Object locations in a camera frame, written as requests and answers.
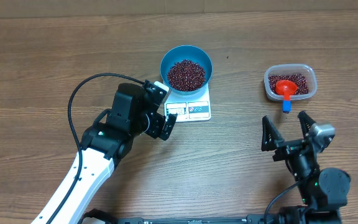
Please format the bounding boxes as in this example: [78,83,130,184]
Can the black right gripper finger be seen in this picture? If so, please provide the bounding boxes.
[298,111,316,139]
[261,116,284,151]

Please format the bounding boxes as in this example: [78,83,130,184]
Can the red measuring scoop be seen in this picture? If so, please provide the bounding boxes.
[275,80,298,113]

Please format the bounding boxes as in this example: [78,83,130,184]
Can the red adzuki beans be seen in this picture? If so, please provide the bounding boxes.
[167,59,206,92]

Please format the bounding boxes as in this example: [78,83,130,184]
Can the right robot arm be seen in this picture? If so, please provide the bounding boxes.
[258,111,351,223]

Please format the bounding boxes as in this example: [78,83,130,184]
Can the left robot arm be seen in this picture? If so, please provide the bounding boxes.
[34,81,177,223]

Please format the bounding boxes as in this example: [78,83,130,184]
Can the white digital kitchen scale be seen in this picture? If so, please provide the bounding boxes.
[164,85,211,123]

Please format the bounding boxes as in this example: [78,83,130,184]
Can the teal plastic bowl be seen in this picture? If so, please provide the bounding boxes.
[160,45,213,95]

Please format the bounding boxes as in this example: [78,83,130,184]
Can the clear plastic container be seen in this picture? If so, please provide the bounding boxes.
[264,63,318,101]

